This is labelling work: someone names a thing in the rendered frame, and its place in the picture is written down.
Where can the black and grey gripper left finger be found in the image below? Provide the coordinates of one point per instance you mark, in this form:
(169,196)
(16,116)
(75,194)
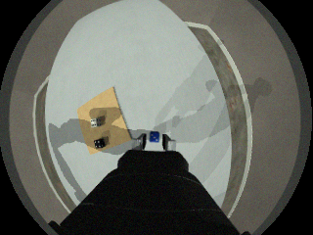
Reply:
(140,142)

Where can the blue die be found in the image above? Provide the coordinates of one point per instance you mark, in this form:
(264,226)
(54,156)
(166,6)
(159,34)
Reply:
(154,136)

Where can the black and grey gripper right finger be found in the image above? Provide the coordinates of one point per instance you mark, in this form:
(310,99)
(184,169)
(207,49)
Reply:
(168,144)

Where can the tan flat square mat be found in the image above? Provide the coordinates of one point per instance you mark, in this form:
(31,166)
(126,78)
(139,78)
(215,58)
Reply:
(113,128)

